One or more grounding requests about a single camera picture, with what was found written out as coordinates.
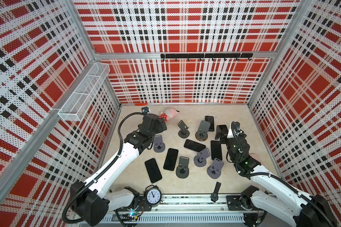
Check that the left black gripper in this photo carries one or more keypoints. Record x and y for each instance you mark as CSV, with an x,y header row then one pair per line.
x,y
159,128

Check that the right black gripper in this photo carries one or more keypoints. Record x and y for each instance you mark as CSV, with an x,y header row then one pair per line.
x,y
219,133

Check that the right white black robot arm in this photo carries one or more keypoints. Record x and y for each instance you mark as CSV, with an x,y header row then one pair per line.
x,y
290,204

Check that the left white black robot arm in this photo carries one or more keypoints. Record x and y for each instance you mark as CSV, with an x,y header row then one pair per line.
x,y
89,200

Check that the grey stand left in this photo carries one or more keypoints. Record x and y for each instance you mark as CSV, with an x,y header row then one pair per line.
x,y
158,144

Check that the grey stand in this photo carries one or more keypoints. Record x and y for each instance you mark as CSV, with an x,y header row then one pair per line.
x,y
183,132
202,132
200,159
214,170
158,144

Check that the grey stand back right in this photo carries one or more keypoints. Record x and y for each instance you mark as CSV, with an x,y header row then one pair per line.
x,y
202,132

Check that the grey stand centre middle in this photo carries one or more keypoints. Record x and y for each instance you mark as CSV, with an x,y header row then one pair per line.
x,y
200,159

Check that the grey stand back centre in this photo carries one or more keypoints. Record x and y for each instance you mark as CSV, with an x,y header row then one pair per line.
x,y
183,132

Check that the grey stand front right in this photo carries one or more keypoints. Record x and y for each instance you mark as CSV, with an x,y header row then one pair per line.
x,y
214,170

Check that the pink phone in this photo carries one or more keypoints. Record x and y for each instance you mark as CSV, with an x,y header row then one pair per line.
x,y
255,157

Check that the dark stand centre front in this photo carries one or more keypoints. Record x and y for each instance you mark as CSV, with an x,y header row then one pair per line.
x,y
182,170

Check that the red marker pen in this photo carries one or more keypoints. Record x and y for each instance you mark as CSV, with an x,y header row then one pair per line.
x,y
141,104

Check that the pink plush toy red dress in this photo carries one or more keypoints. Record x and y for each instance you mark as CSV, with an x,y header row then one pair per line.
x,y
168,114

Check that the black alarm clock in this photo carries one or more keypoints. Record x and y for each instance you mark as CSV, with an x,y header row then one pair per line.
x,y
153,195

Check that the black wristwatch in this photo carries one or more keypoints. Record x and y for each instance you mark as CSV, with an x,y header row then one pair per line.
x,y
214,196

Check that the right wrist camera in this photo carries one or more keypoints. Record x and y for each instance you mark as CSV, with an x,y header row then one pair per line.
x,y
235,131

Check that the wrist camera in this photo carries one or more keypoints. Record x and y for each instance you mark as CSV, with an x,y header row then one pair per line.
x,y
145,110
235,131

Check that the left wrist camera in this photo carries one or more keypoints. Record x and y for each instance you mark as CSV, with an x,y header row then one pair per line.
x,y
145,110

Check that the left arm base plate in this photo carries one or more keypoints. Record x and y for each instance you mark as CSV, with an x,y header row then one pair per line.
x,y
142,205

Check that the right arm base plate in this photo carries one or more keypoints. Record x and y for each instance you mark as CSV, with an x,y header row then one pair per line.
x,y
236,204

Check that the white wire mesh basket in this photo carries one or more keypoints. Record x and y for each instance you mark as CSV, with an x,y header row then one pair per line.
x,y
78,103

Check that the black hook rail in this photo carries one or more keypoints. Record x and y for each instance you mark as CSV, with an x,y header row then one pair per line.
x,y
207,56

